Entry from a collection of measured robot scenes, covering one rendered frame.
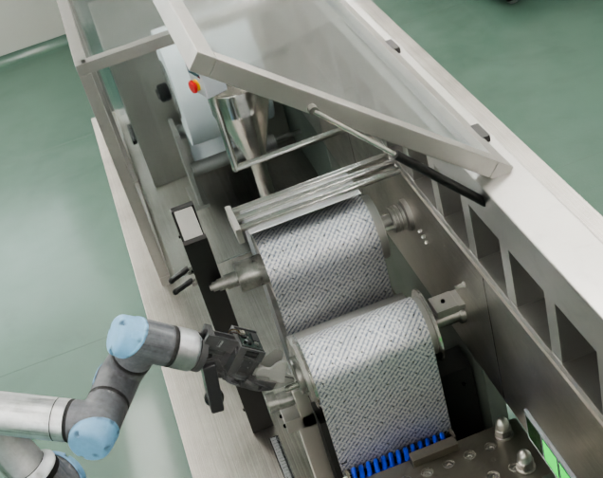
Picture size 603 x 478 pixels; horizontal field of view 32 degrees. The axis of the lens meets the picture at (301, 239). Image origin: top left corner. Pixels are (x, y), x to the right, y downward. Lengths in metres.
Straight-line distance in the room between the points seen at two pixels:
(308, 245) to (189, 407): 0.65
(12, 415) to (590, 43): 4.34
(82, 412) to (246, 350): 0.30
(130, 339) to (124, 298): 2.82
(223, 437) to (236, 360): 0.60
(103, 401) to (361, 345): 0.48
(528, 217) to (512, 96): 3.76
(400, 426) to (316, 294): 0.31
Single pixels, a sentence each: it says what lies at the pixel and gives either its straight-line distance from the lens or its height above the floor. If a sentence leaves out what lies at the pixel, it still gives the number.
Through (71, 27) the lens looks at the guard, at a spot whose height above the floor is 1.60.
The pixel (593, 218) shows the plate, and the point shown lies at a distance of 1.95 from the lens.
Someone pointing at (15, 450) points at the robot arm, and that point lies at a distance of 2.19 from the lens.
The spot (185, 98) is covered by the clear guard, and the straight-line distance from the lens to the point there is 2.77.
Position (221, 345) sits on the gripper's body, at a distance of 1.90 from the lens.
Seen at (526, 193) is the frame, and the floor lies 1.65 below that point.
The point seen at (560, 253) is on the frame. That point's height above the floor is 1.65.
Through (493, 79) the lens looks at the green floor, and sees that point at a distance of 5.53.
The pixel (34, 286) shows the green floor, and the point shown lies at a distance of 4.98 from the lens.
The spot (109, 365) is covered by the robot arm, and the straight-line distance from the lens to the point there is 1.92.
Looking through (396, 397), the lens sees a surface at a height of 1.16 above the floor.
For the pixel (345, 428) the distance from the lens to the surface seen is 2.07.
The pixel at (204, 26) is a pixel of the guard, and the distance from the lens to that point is 1.66.
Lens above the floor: 2.58
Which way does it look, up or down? 34 degrees down
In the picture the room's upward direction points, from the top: 16 degrees counter-clockwise
